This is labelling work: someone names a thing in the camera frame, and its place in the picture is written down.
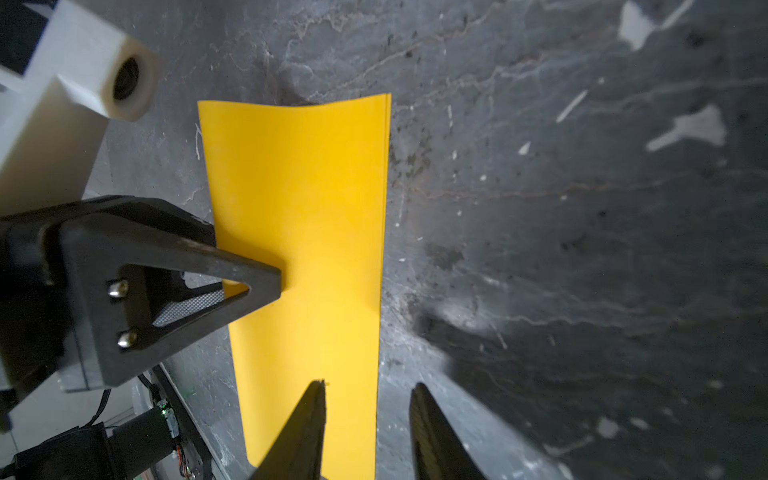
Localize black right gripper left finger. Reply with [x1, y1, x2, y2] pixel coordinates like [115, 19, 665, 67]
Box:
[251, 380, 327, 480]

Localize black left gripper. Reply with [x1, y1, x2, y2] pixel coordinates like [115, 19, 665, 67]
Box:
[1, 195, 281, 432]

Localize yellow square paper sheet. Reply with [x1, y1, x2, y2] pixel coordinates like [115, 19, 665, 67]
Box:
[198, 94, 391, 479]

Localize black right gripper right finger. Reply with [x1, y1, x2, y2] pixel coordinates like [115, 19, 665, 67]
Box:
[409, 383, 485, 480]

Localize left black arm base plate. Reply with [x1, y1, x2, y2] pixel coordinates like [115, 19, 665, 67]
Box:
[139, 365, 227, 480]

